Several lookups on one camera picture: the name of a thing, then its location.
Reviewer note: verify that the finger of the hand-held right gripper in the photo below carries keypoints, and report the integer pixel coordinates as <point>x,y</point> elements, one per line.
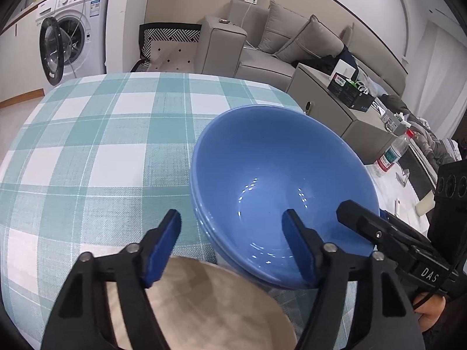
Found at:
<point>361,218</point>
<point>408,231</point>

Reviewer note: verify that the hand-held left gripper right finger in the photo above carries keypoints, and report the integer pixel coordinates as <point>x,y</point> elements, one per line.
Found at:
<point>299,251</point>

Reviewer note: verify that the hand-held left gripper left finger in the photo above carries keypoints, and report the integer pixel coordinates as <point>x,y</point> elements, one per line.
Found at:
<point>162,251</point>

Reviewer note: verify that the cream plate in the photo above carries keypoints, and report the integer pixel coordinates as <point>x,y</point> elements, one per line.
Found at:
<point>219,310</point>

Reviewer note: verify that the person's right hand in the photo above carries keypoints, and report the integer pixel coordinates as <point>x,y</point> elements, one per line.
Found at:
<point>430,315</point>

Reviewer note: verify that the clear water bottle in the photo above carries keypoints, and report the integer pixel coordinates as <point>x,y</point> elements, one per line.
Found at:
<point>392,156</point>

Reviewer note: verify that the pile of grey clothes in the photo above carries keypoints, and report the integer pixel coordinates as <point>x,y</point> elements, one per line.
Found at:
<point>430,142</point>

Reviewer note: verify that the grey side cabinet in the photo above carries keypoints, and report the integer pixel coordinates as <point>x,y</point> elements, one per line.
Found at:
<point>321,109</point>

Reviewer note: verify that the black box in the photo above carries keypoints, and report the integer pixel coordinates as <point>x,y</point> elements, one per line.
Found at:
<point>354,96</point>

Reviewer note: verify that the white box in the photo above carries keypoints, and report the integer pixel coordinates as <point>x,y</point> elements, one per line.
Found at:
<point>346,68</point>

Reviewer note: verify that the dark navy garment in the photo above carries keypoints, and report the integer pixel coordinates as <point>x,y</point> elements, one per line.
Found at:
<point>328,62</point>

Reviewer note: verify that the grey sofa cushion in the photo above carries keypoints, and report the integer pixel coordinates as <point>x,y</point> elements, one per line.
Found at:
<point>310,42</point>
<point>281,25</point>

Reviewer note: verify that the grey sofa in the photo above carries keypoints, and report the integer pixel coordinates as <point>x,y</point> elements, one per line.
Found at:
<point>255,65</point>

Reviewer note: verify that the beige diamond print cushion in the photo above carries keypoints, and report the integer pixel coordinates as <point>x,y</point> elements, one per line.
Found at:
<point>171,56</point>

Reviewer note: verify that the black white zigzag cushion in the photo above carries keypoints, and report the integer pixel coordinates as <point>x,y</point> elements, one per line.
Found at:
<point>171,35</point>

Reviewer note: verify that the white washing machine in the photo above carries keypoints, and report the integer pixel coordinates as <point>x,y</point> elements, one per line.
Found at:
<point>91,25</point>

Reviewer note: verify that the white kitchen base cabinets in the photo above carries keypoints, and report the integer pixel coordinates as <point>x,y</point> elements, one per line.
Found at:
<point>18,62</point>

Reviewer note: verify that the small grey gadget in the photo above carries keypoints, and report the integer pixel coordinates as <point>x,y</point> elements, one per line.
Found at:
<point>224,21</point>

